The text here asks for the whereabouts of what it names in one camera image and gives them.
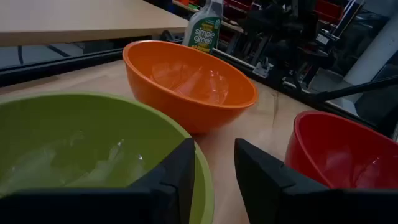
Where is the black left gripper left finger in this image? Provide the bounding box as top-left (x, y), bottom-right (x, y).
top-left (0, 138), bottom-right (197, 224)

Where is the light wooden table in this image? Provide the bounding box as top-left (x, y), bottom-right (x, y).
top-left (0, 0), bottom-right (189, 48)

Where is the simple green spray bottle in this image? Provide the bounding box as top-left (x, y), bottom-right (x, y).
top-left (182, 0), bottom-right (224, 55)

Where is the red storage bin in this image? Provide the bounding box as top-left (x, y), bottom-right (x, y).
top-left (313, 0), bottom-right (345, 24)

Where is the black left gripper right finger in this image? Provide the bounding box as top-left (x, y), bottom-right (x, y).
top-left (234, 138), bottom-right (398, 224)

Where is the orange plastic bowl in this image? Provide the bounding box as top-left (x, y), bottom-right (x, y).
top-left (122, 40), bottom-right (259, 135)

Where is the grey metal bracket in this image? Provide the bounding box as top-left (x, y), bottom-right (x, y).
top-left (252, 57), bottom-right (275, 78)

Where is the white pillar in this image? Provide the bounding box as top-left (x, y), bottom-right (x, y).
top-left (343, 14), bottom-right (398, 86)

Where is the red plastic bowl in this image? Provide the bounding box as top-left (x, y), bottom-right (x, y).
top-left (284, 110), bottom-right (398, 190)

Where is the green plastic bowl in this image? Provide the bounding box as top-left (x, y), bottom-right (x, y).
top-left (0, 91), bottom-right (215, 224)

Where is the black slanted rod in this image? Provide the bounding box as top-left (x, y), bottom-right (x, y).
top-left (315, 75), bottom-right (398, 102)

